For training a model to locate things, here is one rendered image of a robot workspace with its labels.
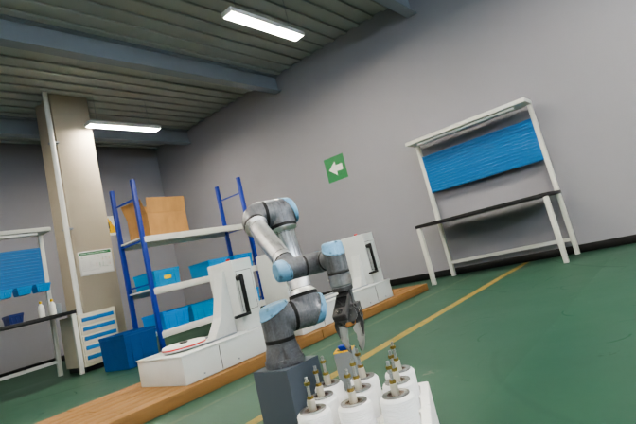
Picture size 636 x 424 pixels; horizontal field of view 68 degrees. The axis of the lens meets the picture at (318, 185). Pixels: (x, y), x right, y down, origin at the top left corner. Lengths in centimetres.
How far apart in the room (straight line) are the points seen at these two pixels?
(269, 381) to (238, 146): 762
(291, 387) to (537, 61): 536
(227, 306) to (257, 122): 556
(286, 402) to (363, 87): 608
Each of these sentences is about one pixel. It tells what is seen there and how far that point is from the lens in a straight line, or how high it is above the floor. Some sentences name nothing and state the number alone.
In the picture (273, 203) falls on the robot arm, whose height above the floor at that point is 91.
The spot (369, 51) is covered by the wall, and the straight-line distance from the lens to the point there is 748.
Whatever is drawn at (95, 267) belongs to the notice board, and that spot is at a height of 130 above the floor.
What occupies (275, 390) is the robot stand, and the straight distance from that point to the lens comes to 185.
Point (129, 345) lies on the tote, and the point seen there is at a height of 24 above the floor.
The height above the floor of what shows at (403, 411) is 22.
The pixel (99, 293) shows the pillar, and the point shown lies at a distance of 762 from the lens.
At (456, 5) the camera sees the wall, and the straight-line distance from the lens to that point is 698.
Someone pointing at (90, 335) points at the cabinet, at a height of 41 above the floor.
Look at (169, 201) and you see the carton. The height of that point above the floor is 189.
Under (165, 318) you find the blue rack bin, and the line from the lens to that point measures 632.
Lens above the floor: 65
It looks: 9 degrees up
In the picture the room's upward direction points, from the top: 14 degrees counter-clockwise
